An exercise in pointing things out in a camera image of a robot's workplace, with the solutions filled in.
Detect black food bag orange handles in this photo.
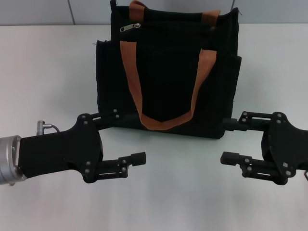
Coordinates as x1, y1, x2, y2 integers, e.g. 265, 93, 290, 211
95, 0, 242, 140

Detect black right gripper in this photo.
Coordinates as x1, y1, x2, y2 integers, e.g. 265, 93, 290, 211
220, 110, 308, 186

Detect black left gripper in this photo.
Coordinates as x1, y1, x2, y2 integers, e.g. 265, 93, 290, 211
19, 108, 147, 185

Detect left gripper cable with connector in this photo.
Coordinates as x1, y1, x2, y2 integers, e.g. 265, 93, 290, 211
36, 121, 61, 137

